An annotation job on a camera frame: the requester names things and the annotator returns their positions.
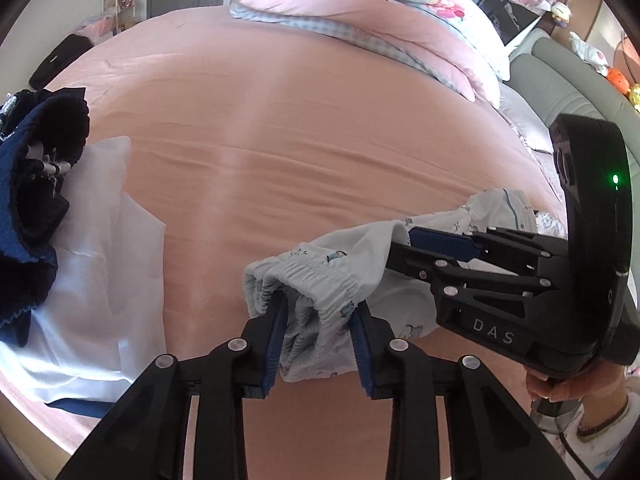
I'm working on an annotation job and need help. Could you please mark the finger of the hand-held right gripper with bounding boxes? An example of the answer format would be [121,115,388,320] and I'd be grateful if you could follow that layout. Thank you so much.
[387,241,552,312]
[407,226,568,267]

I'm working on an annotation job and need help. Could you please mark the pink cloth heap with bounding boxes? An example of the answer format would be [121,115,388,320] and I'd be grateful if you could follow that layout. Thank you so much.
[77,14,133,38]

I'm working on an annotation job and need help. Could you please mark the person's right hand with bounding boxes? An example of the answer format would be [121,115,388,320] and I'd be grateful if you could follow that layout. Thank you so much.
[525,360,630,425]

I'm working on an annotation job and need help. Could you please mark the white satin-trim pillow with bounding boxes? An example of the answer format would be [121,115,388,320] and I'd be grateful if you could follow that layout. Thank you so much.
[499,82,556,153]

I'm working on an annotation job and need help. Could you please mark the black bag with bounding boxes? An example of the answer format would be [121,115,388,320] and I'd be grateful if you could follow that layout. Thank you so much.
[29,34,96,90]

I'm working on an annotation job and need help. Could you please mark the pink checkered quilt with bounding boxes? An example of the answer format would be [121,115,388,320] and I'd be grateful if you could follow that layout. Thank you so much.
[216,0,511,108]

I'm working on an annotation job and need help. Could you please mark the pink bed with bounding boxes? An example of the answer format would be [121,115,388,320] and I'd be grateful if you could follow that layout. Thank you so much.
[0,5,576,480]

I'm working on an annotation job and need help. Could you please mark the grey padded headboard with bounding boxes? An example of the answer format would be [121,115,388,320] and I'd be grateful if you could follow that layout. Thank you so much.
[510,27,640,176]

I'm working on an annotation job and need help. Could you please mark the navy knitted sweater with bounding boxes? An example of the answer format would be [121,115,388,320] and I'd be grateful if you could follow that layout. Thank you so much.
[0,87,91,348]

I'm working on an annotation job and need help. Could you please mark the person's right forearm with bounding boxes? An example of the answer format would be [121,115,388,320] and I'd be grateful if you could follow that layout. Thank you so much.
[545,390,640,480]

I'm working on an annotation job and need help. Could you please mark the light blue printed pajama top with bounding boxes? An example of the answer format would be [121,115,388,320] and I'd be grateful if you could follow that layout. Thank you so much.
[532,209,568,238]

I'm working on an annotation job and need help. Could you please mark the dark glass cabinet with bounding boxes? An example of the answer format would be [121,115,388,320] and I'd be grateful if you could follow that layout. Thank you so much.
[420,0,543,48]

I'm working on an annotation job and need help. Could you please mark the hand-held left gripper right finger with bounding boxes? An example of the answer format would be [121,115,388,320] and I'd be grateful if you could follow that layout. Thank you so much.
[349,302,571,480]

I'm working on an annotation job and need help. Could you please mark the black cable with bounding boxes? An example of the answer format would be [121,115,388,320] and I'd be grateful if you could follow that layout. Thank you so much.
[556,417,603,480]

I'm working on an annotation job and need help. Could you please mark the white plush toy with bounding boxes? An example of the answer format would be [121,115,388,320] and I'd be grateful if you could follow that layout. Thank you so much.
[570,32,611,73]

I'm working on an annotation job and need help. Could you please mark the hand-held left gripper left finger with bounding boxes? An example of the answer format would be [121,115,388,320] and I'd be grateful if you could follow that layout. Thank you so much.
[55,294,290,480]

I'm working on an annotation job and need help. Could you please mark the light blue printed pajama pants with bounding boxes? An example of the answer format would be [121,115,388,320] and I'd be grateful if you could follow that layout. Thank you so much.
[243,187,533,380]

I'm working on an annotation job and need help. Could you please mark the white shirt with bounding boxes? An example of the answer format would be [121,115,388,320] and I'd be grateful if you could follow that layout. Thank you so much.
[0,135,168,420]

